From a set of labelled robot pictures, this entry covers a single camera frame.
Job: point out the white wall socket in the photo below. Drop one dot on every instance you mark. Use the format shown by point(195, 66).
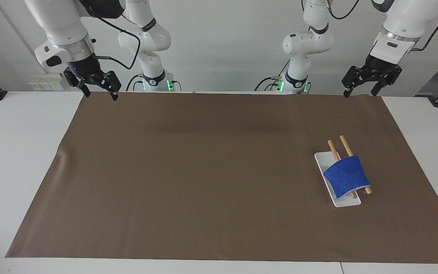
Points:
point(46, 82)

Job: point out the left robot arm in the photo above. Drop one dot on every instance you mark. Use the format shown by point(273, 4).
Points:
point(308, 42)

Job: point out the wooden rod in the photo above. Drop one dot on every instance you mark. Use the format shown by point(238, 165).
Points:
point(346, 146)
point(334, 151)

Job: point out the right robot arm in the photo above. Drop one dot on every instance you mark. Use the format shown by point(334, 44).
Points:
point(61, 26)

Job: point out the white rack base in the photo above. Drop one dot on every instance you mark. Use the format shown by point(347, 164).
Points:
point(346, 202)

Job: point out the blue towel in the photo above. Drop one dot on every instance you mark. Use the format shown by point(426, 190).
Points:
point(346, 176)

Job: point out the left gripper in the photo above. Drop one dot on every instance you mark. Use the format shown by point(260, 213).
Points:
point(382, 66)

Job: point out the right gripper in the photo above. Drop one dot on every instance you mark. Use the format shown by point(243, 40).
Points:
point(86, 66)

